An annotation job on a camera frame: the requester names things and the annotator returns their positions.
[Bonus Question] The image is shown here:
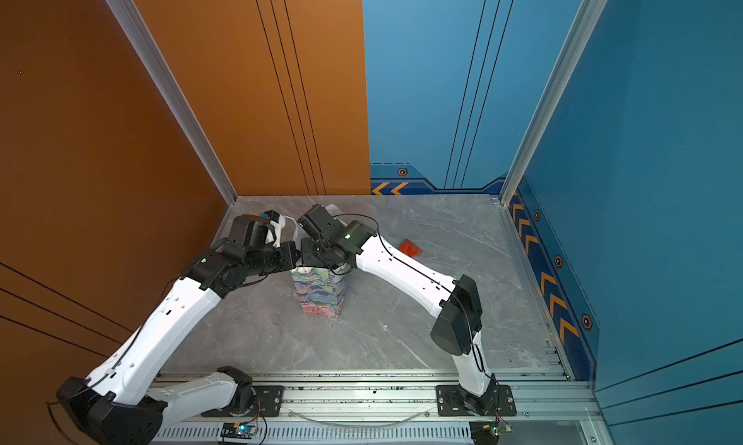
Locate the right aluminium frame post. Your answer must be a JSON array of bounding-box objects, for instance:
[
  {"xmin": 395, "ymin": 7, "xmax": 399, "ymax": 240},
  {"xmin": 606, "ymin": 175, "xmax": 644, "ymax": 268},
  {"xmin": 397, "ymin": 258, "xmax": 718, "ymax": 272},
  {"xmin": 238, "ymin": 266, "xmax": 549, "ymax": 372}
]
[{"xmin": 499, "ymin": 0, "xmax": 609, "ymax": 208}]

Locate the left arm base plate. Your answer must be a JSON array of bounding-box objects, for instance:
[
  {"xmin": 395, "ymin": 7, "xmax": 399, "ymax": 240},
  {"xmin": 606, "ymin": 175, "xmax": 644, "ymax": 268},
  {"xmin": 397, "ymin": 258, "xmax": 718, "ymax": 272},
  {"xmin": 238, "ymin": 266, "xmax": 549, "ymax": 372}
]
[{"xmin": 201, "ymin": 385, "xmax": 284, "ymax": 418}]

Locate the right green circuit board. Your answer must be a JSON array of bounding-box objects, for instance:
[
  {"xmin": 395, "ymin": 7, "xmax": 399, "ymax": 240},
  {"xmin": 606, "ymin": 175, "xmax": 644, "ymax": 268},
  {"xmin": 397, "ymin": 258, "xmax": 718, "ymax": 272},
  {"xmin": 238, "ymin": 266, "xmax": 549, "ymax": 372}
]
[{"xmin": 488, "ymin": 423, "xmax": 513, "ymax": 444}]

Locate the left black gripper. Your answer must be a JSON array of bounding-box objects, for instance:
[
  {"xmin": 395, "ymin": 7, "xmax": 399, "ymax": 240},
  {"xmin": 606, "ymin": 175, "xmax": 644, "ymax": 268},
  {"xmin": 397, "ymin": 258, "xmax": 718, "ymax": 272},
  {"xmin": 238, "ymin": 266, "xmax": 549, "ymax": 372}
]
[{"xmin": 247, "ymin": 240, "xmax": 302, "ymax": 280}]

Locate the small red snack packet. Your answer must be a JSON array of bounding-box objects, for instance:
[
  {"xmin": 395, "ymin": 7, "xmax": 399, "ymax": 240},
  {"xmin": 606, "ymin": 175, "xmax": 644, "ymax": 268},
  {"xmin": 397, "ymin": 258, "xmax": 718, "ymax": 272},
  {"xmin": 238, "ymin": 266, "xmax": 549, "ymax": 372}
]
[{"xmin": 398, "ymin": 239, "xmax": 423, "ymax": 257}]

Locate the aluminium front rail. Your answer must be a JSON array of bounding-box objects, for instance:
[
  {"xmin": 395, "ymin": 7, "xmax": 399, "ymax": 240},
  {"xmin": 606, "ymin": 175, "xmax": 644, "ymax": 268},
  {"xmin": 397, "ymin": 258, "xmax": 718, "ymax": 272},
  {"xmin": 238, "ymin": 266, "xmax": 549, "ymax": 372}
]
[{"xmin": 153, "ymin": 366, "xmax": 613, "ymax": 444}]

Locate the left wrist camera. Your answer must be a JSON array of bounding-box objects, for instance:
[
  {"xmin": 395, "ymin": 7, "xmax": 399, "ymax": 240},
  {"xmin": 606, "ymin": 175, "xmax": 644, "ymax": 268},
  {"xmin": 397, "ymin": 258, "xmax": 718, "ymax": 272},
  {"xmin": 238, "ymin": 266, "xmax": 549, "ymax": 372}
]
[{"xmin": 262, "ymin": 210, "xmax": 286, "ymax": 248}]

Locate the left aluminium frame post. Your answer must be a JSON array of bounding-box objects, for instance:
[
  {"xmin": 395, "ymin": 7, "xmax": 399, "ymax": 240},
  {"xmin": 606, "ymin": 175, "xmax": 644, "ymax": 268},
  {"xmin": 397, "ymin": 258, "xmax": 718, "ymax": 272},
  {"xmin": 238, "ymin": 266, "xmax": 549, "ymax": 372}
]
[{"xmin": 104, "ymin": 0, "xmax": 238, "ymax": 206}]

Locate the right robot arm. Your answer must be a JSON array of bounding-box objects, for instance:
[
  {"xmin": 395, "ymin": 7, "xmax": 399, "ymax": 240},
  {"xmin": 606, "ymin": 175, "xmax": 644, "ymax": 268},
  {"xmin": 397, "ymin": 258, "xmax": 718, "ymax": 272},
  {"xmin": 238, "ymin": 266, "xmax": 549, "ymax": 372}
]
[{"xmin": 298, "ymin": 204, "xmax": 497, "ymax": 416}]

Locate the green circuit board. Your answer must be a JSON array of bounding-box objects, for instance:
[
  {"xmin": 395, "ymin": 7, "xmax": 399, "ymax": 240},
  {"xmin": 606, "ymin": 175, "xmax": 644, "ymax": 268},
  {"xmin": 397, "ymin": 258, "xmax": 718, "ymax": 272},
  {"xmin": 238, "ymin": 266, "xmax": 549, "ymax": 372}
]
[
  {"xmin": 220, "ymin": 422, "xmax": 259, "ymax": 441},
  {"xmin": 488, "ymin": 423, "xmax": 513, "ymax": 444}
]

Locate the floral white paper bag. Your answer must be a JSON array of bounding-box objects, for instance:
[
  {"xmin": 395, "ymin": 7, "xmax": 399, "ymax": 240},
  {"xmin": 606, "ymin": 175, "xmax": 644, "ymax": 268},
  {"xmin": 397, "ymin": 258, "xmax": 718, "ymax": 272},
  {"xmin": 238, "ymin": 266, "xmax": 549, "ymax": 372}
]
[{"xmin": 288, "ymin": 203, "xmax": 353, "ymax": 319}]

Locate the left green circuit board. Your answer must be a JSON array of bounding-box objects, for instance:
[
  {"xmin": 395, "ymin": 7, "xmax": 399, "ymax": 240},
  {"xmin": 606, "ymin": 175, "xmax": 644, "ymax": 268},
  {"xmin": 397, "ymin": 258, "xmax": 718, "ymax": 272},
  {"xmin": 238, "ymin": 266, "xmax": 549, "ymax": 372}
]
[{"xmin": 220, "ymin": 422, "xmax": 259, "ymax": 441}]

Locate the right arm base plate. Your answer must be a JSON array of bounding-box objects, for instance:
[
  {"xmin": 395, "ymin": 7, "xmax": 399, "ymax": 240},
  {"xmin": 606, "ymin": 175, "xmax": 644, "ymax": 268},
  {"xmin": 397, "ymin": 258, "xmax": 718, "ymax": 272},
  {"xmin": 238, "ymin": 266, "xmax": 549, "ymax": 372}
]
[{"xmin": 435, "ymin": 383, "xmax": 518, "ymax": 417}]

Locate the aluminium frame post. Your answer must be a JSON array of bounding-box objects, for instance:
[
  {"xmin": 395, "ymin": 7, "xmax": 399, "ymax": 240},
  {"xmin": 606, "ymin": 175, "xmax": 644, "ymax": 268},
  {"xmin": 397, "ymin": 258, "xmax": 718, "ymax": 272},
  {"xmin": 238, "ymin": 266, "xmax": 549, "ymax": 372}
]
[
  {"xmin": 499, "ymin": 0, "xmax": 609, "ymax": 208},
  {"xmin": 104, "ymin": 0, "xmax": 238, "ymax": 206}
]

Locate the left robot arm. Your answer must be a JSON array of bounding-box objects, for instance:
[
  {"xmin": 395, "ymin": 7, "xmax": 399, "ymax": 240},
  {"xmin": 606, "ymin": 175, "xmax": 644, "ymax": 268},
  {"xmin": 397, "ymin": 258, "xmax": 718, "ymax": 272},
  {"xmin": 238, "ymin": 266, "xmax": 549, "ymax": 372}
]
[{"xmin": 57, "ymin": 210, "xmax": 301, "ymax": 444}]

